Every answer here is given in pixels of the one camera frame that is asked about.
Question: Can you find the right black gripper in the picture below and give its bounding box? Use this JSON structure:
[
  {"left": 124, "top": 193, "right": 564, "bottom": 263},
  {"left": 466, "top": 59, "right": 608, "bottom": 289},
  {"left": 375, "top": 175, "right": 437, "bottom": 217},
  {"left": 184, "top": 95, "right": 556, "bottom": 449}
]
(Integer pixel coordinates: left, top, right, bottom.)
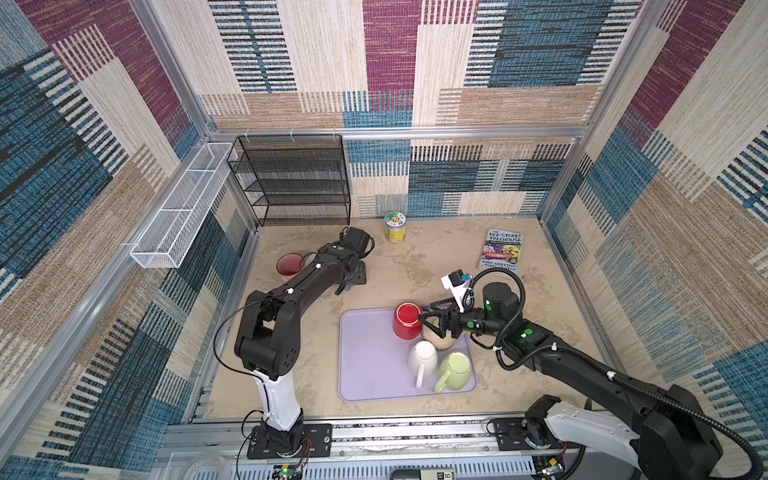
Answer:
[{"left": 417, "top": 296, "right": 503, "bottom": 340}]

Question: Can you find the red mug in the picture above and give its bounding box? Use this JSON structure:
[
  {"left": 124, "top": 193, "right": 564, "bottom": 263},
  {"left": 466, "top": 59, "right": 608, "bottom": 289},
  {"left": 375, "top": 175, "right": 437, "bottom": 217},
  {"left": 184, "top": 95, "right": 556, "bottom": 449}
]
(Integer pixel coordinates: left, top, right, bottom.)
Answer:
[{"left": 393, "top": 302, "right": 422, "bottom": 340}]

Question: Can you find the white mug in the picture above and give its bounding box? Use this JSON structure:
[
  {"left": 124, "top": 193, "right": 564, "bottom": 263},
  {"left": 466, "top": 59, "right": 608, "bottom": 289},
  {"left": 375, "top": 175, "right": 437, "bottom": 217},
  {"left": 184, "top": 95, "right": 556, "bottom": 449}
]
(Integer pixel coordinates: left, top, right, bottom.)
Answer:
[{"left": 408, "top": 340, "right": 438, "bottom": 388}]

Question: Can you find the pink patterned mug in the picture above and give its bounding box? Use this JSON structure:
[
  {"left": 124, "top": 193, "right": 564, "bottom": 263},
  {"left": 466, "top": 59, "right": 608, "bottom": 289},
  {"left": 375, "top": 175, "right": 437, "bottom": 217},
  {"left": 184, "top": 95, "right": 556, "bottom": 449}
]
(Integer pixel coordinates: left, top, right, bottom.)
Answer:
[{"left": 276, "top": 253, "right": 306, "bottom": 278}]

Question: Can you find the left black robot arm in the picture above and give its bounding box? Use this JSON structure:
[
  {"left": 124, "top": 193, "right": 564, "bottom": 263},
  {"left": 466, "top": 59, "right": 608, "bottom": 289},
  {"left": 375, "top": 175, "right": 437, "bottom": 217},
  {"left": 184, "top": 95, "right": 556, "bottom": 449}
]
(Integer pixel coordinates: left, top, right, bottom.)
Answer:
[{"left": 234, "top": 227, "right": 376, "bottom": 455}]

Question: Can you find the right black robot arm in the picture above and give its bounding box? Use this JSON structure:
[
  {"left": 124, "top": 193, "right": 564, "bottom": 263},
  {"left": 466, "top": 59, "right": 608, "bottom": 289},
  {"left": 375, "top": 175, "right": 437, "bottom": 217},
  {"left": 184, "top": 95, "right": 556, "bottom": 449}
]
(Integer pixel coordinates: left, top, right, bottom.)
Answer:
[{"left": 418, "top": 273, "right": 732, "bottom": 479}]

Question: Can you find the light green mug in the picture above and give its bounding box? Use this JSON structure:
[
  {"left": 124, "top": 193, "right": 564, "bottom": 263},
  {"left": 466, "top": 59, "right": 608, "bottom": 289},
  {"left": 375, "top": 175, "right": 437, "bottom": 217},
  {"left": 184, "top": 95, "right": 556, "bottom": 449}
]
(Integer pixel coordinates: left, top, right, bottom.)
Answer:
[{"left": 433, "top": 352, "right": 472, "bottom": 393}]

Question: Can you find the lavender plastic tray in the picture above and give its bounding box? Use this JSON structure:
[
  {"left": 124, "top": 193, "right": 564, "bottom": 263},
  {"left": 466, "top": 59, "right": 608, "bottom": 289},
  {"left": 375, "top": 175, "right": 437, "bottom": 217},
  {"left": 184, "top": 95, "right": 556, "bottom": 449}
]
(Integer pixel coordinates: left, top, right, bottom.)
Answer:
[{"left": 338, "top": 307, "right": 478, "bottom": 402}]

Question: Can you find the colourful paperback book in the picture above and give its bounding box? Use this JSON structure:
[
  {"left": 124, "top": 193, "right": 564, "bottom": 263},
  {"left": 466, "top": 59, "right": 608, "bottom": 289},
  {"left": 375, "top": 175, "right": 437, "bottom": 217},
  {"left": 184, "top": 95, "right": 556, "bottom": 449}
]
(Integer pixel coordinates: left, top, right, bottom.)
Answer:
[{"left": 478, "top": 228, "right": 524, "bottom": 273}]

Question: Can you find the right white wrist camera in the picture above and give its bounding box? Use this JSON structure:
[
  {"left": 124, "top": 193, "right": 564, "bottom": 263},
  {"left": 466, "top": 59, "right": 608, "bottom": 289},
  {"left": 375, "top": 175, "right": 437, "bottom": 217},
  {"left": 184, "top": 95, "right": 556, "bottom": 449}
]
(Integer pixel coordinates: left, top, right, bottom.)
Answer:
[{"left": 441, "top": 269, "right": 471, "bottom": 313}]

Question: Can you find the black wire shelf rack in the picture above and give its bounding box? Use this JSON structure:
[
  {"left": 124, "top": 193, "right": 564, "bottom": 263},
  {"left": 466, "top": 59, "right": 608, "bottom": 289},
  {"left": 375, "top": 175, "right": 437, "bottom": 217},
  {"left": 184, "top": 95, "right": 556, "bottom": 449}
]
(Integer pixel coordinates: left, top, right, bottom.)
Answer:
[{"left": 229, "top": 134, "right": 351, "bottom": 227}]

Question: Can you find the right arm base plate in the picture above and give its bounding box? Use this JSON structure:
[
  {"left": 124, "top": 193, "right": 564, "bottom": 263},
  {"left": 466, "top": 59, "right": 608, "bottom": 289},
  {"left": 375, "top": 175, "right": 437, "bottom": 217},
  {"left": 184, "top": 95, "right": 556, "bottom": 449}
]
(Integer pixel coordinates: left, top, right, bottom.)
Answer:
[{"left": 485, "top": 416, "right": 581, "bottom": 451}]

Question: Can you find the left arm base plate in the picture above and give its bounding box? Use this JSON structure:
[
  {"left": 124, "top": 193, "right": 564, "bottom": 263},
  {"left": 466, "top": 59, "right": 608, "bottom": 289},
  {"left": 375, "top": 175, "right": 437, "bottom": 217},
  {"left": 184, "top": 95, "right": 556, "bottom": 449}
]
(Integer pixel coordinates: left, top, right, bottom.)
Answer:
[{"left": 246, "top": 423, "right": 333, "bottom": 460}]

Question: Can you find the white wire mesh basket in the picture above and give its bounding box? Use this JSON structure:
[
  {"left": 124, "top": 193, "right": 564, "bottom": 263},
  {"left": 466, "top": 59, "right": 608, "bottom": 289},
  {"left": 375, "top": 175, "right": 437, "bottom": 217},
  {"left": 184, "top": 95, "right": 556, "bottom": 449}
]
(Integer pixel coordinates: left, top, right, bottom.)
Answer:
[{"left": 130, "top": 143, "right": 233, "bottom": 269}]

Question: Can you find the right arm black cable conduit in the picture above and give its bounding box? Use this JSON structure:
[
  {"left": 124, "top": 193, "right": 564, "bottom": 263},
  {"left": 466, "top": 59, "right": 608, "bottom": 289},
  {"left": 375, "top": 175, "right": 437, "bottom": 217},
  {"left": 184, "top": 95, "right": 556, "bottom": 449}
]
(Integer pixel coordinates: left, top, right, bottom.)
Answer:
[{"left": 467, "top": 267, "right": 764, "bottom": 480}]

